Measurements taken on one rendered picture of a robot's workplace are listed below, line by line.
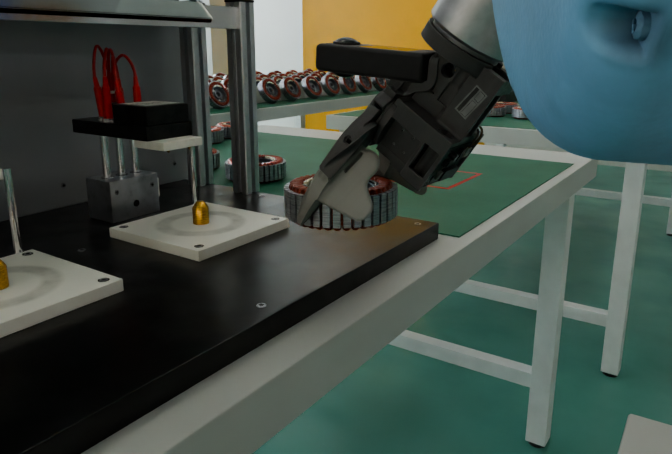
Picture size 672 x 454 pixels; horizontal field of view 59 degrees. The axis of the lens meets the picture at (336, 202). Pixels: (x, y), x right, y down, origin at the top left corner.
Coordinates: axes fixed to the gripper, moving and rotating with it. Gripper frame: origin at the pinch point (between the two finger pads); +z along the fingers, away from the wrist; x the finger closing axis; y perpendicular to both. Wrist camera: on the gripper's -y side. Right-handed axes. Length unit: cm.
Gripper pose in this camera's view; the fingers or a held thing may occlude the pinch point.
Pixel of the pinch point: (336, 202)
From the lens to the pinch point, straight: 59.7
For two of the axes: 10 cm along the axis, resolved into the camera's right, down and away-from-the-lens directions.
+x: 5.7, -2.0, 8.0
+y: 6.8, 6.6, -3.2
